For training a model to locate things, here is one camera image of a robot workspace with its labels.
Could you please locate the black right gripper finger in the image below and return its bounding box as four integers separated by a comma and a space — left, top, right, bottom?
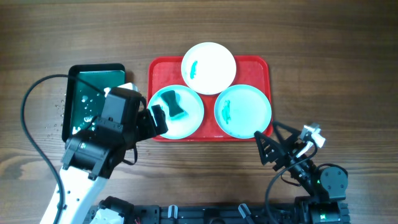
254, 131, 285, 165
272, 121, 302, 147

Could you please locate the green yellow sponge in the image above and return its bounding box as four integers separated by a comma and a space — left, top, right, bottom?
160, 90, 188, 119

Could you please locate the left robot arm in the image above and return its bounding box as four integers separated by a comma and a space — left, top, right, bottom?
41, 87, 168, 223

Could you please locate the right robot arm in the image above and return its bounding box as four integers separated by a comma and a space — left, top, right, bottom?
254, 121, 350, 223

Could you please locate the black water tray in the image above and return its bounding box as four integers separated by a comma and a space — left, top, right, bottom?
62, 63, 126, 141

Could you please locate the light blue left plate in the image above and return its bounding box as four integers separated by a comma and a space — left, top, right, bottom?
148, 85, 205, 140

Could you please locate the light blue plate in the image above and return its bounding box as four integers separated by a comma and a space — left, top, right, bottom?
214, 84, 272, 139
148, 85, 205, 140

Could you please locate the light blue right plate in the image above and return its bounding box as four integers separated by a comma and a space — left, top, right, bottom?
214, 84, 272, 139

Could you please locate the white plate at back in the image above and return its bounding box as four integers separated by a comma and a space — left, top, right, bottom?
180, 42, 237, 95

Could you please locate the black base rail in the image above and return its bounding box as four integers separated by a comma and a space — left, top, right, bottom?
93, 195, 299, 224

